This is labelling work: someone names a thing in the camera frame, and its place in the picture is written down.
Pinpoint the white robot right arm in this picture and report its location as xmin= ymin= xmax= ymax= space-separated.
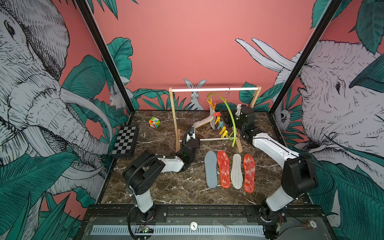
xmin=223 ymin=105 xmax=319 ymax=223

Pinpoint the green clip hanger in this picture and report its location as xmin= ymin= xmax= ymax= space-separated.
xmin=208 ymin=93 xmax=237 ymax=147

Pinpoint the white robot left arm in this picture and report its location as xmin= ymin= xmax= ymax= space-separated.
xmin=122 ymin=139 xmax=200 ymax=214

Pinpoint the red orange-edged insole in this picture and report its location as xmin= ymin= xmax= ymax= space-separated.
xmin=217 ymin=151 xmax=231 ymax=189
xmin=243 ymin=154 xmax=256 ymax=193

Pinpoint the wooden hanger rack frame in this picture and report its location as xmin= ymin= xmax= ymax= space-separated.
xmin=169 ymin=86 xmax=262 ymax=152

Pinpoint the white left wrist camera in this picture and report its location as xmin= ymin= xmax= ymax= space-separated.
xmin=185 ymin=126 xmax=196 ymax=142

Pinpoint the grey textured insole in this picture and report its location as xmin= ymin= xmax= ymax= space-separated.
xmin=231 ymin=154 xmax=243 ymax=190

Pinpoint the white smooth insole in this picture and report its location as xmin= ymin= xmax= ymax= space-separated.
xmin=204 ymin=151 xmax=218 ymax=189

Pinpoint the colourful puzzle cube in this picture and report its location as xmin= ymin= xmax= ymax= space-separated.
xmin=149 ymin=117 xmax=160 ymax=129

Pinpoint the yellow-edged insole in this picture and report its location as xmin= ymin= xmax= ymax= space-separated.
xmin=193 ymin=115 xmax=216 ymax=130

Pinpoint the white perforated rail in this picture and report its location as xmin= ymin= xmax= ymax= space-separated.
xmin=90 ymin=224 xmax=264 ymax=237

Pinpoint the black white checkerboard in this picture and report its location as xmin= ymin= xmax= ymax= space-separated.
xmin=110 ymin=125 xmax=139 ymax=159

